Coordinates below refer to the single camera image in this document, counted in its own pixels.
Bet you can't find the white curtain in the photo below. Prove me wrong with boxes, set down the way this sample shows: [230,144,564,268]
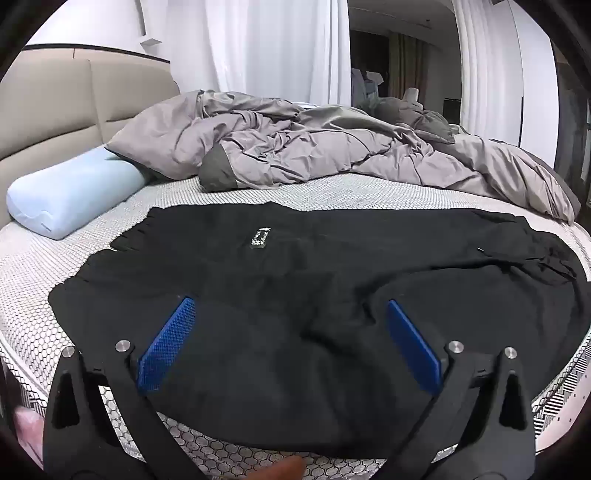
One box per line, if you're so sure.
[164,0,352,107]
[455,0,525,139]

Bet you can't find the light blue pillow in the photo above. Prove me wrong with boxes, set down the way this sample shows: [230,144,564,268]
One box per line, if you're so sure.
[6,147,155,241]

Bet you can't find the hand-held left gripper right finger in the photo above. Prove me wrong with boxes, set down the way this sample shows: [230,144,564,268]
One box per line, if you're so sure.
[387,299,537,480]

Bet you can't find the dark brown curtain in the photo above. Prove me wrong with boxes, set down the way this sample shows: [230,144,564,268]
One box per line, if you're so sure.
[388,31,430,100]

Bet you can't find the grey duvet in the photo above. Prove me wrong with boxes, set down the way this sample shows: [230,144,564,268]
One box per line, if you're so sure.
[105,89,581,225]

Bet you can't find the white honeycomb mattress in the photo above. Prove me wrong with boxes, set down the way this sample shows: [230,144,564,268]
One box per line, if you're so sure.
[0,173,591,480]

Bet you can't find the beige upholstered headboard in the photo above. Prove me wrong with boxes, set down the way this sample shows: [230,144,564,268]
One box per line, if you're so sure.
[0,44,181,229]

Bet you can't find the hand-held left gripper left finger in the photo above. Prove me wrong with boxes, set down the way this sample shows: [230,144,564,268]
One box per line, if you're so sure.
[42,296,204,480]

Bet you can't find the black pants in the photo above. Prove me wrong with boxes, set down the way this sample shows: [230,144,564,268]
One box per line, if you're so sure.
[47,205,586,461]

